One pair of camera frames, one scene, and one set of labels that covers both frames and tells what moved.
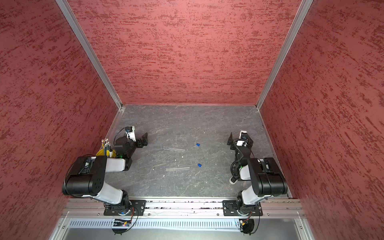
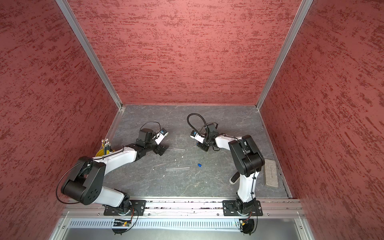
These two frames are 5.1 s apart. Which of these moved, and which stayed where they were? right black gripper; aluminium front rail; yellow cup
Moved: right black gripper
Stayed: aluminium front rail; yellow cup
